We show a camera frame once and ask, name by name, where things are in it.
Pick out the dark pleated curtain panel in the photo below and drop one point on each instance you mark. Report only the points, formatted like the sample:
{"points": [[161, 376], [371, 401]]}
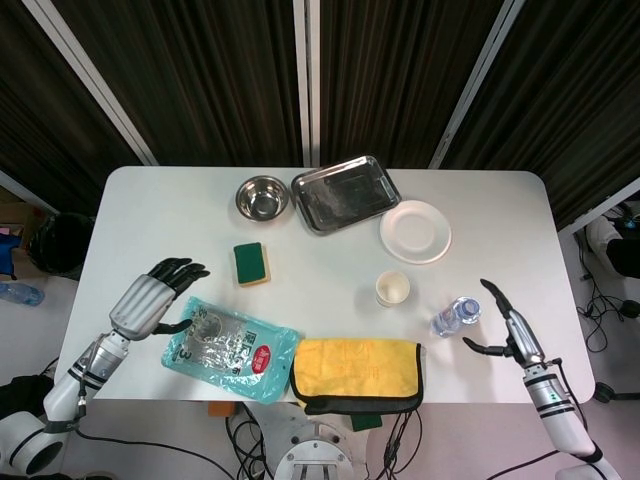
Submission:
{"points": [[200, 75], [390, 75], [575, 100], [40, 100]]}

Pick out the black stand foot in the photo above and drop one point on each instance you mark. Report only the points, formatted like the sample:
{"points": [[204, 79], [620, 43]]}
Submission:
{"points": [[607, 392]]}

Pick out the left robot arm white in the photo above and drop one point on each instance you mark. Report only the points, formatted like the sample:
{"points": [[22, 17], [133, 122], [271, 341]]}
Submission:
{"points": [[65, 390]]}

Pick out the plastic bottle with blue label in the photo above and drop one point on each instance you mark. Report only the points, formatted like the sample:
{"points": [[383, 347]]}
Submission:
{"points": [[20, 294]]}

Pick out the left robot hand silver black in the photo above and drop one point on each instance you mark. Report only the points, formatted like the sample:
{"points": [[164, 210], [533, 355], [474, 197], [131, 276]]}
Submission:
{"points": [[137, 305]]}

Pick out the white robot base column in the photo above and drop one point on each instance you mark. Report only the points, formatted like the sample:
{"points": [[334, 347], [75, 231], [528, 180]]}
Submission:
{"points": [[320, 452]]}

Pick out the yellow grey microfiber towel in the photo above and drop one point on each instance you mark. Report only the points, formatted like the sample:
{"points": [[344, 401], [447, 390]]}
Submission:
{"points": [[355, 372]]}

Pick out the orange block under table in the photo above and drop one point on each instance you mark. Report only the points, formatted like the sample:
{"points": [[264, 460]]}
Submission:
{"points": [[220, 408]]}

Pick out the white paper plate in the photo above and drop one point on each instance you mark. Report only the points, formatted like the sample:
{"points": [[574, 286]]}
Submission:
{"points": [[415, 231]]}

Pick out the black trash bin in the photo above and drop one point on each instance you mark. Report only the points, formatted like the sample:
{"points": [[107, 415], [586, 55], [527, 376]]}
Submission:
{"points": [[60, 242]]}

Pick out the green pad under table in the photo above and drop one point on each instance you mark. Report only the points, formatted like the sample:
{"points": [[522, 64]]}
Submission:
{"points": [[366, 422]]}

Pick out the clear plastic water bottle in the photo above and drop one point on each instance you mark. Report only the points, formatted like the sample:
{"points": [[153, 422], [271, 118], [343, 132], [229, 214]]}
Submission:
{"points": [[452, 316]]}

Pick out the green yellow sponge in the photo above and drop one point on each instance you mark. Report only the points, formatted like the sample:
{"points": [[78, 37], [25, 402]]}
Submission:
{"points": [[251, 262]]}

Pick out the white paper cup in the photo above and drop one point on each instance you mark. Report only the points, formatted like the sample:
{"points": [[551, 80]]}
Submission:
{"points": [[392, 288]]}

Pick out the black floor object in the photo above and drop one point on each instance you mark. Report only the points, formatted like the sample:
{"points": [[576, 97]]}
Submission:
{"points": [[25, 390]]}

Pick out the stainless steel bowl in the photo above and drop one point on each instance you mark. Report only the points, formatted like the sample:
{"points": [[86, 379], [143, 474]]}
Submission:
{"points": [[261, 197]]}

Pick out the rectangular stainless steel tray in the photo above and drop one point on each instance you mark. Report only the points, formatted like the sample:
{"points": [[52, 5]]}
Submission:
{"points": [[345, 192]]}

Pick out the teal packaged steel mesh cloth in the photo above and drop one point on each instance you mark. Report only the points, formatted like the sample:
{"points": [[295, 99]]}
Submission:
{"points": [[225, 350]]}

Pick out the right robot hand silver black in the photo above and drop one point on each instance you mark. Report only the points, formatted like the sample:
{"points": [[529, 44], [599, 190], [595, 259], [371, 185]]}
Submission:
{"points": [[525, 340]]}

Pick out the white black floor equipment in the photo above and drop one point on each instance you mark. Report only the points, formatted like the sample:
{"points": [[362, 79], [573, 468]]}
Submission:
{"points": [[600, 237]]}

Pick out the white partition post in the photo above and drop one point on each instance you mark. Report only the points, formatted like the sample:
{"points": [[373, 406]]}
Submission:
{"points": [[475, 85], [600, 210], [306, 75], [90, 80], [20, 186]]}

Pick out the brown cardboard box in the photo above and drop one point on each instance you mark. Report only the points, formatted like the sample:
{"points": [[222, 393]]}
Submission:
{"points": [[17, 212]]}

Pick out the blue bag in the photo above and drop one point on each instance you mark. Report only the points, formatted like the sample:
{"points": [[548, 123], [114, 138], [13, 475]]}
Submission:
{"points": [[6, 257]]}

